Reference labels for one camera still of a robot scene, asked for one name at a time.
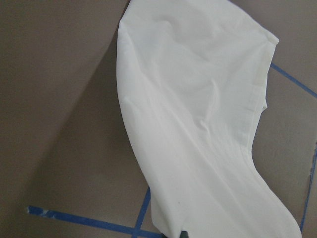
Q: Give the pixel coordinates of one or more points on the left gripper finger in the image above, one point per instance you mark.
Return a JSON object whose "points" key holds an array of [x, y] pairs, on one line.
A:
{"points": [[184, 234]]}

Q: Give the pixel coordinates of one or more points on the cream long-sleeve cat shirt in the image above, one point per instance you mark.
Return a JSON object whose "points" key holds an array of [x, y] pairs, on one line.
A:
{"points": [[191, 81]]}

